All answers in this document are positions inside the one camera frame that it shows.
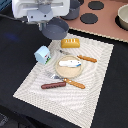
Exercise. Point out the round beige plate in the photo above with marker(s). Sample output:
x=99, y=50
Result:
x=68, y=72

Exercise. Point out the tall grey pot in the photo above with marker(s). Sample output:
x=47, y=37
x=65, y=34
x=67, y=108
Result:
x=73, y=10

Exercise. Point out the beige bowl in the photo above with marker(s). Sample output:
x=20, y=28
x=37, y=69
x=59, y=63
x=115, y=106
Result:
x=123, y=16

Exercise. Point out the knife with wooden handle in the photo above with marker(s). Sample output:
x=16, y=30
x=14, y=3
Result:
x=80, y=56

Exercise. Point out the low grey pot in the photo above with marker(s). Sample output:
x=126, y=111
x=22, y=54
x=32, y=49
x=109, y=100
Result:
x=55, y=29

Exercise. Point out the woven beige placemat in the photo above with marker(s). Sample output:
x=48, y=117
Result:
x=77, y=106

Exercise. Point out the light blue milk carton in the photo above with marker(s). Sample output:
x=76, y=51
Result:
x=42, y=55

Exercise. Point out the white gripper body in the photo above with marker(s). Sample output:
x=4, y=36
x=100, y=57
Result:
x=39, y=11

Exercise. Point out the fork with wooden handle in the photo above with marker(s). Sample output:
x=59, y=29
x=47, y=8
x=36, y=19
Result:
x=54, y=76

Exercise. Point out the brown toy sausage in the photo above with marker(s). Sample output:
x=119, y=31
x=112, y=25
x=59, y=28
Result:
x=53, y=85

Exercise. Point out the white and blue toy fish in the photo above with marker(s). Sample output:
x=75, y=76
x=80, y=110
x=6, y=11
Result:
x=70, y=63

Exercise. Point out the yellow toy bread loaf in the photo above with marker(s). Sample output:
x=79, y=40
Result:
x=70, y=43

